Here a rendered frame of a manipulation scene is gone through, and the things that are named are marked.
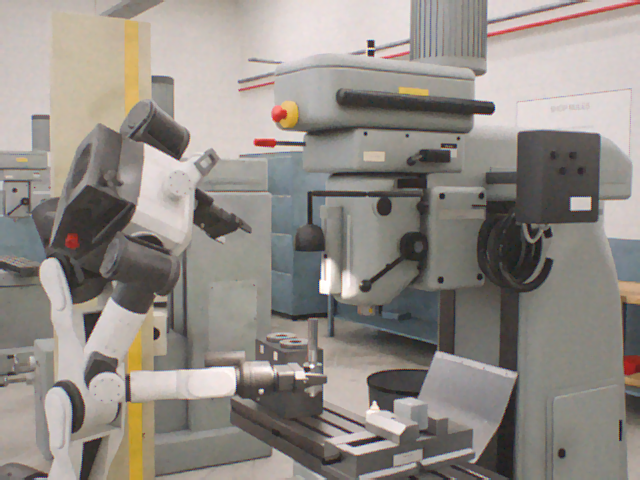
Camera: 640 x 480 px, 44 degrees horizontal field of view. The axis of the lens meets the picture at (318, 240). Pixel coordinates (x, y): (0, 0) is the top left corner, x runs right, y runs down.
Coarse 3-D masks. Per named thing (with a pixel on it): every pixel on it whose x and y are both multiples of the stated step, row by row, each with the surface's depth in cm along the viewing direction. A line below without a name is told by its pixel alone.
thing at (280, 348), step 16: (272, 336) 228; (288, 336) 228; (256, 352) 231; (272, 352) 220; (288, 352) 213; (304, 352) 215; (320, 352) 218; (272, 400) 221; (288, 400) 214; (304, 400) 216; (320, 400) 219; (288, 416) 215; (304, 416) 217
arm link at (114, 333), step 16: (112, 304) 173; (112, 320) 172; (128, 320) 173; (96, 336) 174; (112, 336) 173; (128, 336) 174; (96, 352) 173; (112, 352) 174; (96, 368) 173; (112, 368) 174; (96, 384) 173; (112, 384) 174; (96, 400) 174; (112, 400) 175
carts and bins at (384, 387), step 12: (384, 372) 413; (396, 372) 416; (408, 372) 417; (420, 372) 416; (372, 384) 384; (384, 384) 413; (396, 384) 416; (408, 384) 417; (420, 384) 416; (372, 396) 386; (384, 396) 378; (396, 396) 374; (408, 396) 372; (384, 408) 379
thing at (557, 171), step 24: (528, 144) 175; (552, 144) 173; (576, 144) 178; (600, 144) 182; (528, 168) 175; (552, 168) 174; (576, 168) 178; (528, 192) 176; (552, 192) 174; (576, 192) 179; (528, 216) 176; (552, 216) 175; (576, 216) 179
